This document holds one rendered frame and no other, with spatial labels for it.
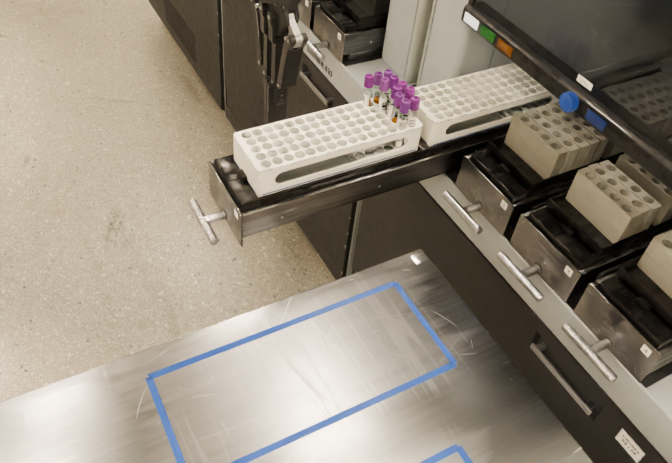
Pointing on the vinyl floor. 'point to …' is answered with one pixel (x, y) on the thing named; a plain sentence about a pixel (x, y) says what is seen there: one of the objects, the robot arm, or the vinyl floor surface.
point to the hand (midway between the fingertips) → (275, 98)
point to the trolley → (305, 388)
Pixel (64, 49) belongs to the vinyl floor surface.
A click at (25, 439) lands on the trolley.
